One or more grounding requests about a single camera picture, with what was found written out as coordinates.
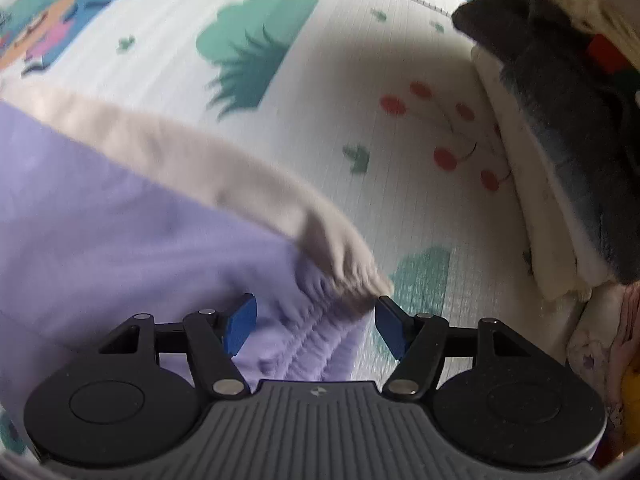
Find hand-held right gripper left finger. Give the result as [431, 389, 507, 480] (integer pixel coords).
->
[99, 293, 258, 400]

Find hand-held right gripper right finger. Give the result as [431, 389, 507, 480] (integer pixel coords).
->
[374, 295, 537, 401]

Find purple and beige pants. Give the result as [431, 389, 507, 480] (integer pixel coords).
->
[0, 80, 396, 411]

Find white folded cloth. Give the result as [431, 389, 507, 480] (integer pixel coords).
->
[470, 46, 618, 302]

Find floral pale cloth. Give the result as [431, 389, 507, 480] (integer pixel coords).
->
[565, 282, 640, 448]

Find printed play mat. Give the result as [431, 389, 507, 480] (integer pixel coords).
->
[0, 0, 591, 461]

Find dark grey garment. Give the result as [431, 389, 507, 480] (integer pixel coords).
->
[451, 0, 640, 285]

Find red garment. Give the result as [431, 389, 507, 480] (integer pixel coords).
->
[586, 34, 633, 75]

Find wicker basket with items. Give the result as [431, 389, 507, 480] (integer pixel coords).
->
[562, 0, 640, 48]

